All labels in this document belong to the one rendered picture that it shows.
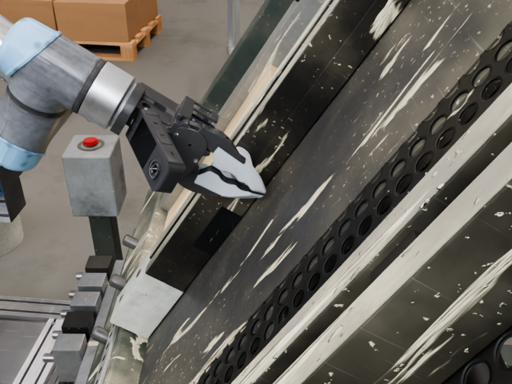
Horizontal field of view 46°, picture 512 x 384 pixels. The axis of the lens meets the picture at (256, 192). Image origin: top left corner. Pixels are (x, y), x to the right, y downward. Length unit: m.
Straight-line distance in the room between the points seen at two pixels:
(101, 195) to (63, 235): 1.34
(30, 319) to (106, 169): 0.80
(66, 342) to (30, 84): 0.63
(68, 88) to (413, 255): 0.52
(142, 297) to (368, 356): 0.67
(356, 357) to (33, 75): 0.53
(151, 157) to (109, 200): 0.86
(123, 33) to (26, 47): 4.11
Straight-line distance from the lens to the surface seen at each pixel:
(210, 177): 0.77
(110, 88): 0.74
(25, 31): 0.76
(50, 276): 2.66
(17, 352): 2.08
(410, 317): 0.34
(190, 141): 0.75
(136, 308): 1.01
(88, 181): 1.55
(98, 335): 1.09
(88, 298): 1.33
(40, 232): 2.94
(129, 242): 1.29
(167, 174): 0.68
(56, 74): 0.75
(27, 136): 0.80
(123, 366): 1.00
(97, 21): 4.90
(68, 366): 1.27
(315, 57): 0.76
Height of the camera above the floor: 1.63
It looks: 32 degrees down
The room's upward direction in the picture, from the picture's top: straight up
